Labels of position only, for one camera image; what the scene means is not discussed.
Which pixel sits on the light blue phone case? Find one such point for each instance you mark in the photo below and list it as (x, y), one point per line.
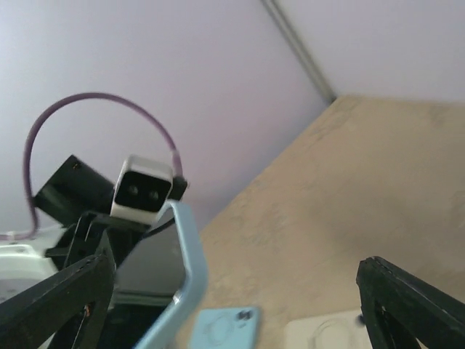
(188, 298)

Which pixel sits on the blue phone case on table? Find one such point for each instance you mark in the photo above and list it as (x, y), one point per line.
(226, 328)

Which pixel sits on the black smartphone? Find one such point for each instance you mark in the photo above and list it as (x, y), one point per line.
(149, 270)

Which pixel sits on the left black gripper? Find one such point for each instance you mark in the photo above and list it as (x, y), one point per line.
(95, 231)

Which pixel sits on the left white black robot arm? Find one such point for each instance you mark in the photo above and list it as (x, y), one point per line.
(76, 188)

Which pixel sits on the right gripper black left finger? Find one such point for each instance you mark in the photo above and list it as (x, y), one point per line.
(70, 307)

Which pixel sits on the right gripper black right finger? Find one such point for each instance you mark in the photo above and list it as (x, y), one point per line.
(403, 311)

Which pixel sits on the beige phone case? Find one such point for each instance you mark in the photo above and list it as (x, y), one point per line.
(333, 331)

